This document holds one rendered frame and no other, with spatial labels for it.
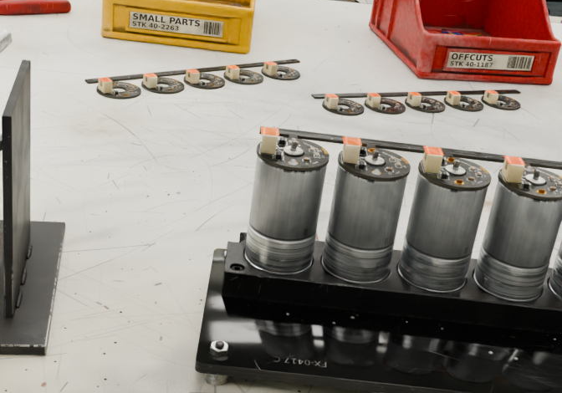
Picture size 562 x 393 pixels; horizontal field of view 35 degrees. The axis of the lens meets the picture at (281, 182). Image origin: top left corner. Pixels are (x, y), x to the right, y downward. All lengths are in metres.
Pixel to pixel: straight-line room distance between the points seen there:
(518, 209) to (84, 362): 0.15
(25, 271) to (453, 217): 0.15
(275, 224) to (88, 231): 0.10
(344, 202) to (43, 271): 0.11
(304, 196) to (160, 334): 0.07
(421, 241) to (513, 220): 0.03
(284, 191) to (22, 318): 0.10
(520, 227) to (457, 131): 0.22
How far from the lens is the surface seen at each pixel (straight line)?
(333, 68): 0.60
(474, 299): 0.32
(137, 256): 0.36
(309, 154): 0.31
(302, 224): 0.31
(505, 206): 0.32
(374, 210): 0.30
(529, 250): 0.32
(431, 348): 0.31
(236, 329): 0.30
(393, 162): 0.31
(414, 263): 0.32
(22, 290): 0.33
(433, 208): 0.31
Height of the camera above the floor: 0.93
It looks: 26 degrees down
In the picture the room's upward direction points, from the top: 8 degrees clockwise
